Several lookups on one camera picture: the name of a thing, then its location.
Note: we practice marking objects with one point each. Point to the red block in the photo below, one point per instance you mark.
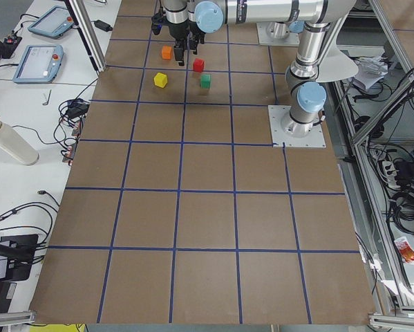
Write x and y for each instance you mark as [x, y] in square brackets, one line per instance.
[198, 65]

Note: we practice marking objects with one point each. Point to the white power strip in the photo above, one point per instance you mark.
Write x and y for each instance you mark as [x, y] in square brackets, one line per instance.
[388, 173]

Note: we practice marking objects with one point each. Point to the teach pendant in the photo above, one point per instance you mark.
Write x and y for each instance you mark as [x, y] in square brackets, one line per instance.
[52, 24]
[39, 64]

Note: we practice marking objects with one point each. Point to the aluminium frame post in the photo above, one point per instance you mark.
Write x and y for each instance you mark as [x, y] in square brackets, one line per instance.
[82, 21]

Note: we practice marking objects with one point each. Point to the far teach pendant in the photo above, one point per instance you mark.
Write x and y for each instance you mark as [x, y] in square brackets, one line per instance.
[52, 24]

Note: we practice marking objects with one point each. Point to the red snack packet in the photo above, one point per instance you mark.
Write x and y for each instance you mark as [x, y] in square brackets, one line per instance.
[405, 250]

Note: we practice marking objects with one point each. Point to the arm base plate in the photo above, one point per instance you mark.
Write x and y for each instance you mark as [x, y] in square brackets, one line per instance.
[276, 34]
[287, 133]

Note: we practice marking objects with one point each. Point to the allen key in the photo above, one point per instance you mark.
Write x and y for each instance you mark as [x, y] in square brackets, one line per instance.
[47, 98]

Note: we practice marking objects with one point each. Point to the orange block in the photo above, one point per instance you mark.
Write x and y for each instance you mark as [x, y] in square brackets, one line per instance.
[166, 52]

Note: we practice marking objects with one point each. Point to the white bottle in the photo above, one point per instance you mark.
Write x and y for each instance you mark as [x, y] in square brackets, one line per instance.
[16, 146]

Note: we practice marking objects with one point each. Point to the yellow block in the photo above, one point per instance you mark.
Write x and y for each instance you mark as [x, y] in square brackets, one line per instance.
[160, 80]

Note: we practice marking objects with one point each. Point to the green block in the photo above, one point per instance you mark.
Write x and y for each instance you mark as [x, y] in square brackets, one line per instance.
[205, 81]

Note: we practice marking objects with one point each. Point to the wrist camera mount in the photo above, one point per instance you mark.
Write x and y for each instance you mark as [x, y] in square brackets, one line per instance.
[157, 22]

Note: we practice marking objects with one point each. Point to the black power adapter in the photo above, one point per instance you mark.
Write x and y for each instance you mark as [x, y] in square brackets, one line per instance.
[77, 111]

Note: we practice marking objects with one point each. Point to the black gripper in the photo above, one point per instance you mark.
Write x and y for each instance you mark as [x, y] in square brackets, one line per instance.
[195, 35]
[177, 32]

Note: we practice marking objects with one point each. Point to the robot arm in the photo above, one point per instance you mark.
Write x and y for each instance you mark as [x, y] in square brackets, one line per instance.
[318, 60]
[180, 18]

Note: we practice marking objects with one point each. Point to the crumpled white paper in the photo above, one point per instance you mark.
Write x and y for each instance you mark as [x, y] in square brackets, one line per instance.
[370, 71]

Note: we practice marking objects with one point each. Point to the near teach pendant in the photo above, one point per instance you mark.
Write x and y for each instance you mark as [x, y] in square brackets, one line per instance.
[39, 64]

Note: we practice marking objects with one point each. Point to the black emergency stop box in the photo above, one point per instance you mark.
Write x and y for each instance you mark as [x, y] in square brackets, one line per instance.
[8, 46]

